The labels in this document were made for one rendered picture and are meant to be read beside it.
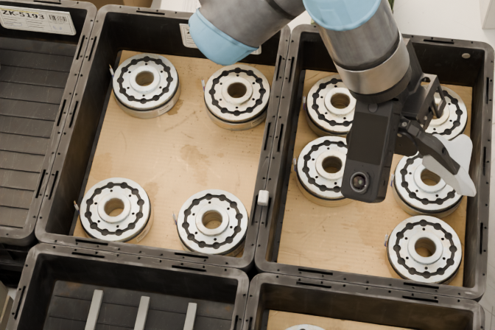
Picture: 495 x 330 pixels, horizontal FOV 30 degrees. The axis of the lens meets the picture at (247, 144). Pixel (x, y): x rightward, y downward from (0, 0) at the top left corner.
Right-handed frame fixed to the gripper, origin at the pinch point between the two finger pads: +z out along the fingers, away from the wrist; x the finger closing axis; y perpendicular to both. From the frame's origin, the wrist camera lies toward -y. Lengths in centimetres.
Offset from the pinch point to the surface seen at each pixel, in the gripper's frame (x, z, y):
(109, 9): 55, -9, 14
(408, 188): 8.8, 16.3, 8.6
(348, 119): 20.3, 11.6, 15.3
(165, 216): 38.1, 7.8, -9.5
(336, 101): 24.0, 12.3, 18.6
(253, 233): 20.4, 4.1, -9.8
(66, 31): 64, -6, 11
